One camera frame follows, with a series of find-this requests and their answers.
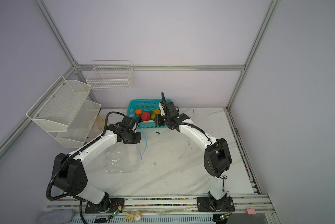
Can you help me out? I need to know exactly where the yellow toy mango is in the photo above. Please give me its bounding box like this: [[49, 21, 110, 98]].
[[153, 109, 161, 115]]

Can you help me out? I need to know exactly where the clear zip top bag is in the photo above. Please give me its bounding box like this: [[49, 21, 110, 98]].
[[105, 129, 148, 174]]

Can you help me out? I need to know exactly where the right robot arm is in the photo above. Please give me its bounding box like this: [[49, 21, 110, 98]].
[[154, 99, 232, 206]]

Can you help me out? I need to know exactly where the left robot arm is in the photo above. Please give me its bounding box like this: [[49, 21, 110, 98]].
[[46, 112, 141, 211]]

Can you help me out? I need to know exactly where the white toy radish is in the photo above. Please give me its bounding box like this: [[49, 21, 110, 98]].
[[141, 120, 154, 124]]

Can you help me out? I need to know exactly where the teal plastic basket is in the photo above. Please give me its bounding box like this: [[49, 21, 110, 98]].
[[126, 99, 167, 129]]

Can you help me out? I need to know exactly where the orange toy fruit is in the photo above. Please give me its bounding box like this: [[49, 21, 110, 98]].
[[135, 109, 143, 115]]

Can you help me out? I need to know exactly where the white mesh lower shelf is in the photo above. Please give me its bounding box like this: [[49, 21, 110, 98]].
[[55, 100, 101, 148]]

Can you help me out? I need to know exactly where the white mesh shelf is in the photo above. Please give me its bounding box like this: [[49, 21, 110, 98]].
[[55, 100, 101, 148], [26, 76, 91, 132]]

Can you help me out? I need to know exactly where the white mesh upper shelf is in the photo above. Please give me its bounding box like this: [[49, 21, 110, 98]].
[[26, 76, 91, 132]]

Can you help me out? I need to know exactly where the wooden toy figure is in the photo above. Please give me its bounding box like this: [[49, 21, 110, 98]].
[[123, 211, 142, 223]]

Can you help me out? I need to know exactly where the grey cloth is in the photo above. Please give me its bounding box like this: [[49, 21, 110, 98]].
[[37, 209, 74, 224]]

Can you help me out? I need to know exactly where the pink toy pig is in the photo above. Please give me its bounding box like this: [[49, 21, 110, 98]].
[[246, 208, 256, 215]]

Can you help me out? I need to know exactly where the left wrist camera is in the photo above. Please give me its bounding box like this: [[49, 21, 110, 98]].
[[120, 116, 136, 129]]

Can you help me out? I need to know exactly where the white wire basket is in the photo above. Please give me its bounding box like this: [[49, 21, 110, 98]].
[[86, 60, 135, 91]]

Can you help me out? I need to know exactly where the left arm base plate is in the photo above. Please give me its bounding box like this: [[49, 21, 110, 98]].
[[84, 198, 125, 214]]

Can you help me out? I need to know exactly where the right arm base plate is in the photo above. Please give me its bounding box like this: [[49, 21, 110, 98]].
[[196, 196, 235, 212]]

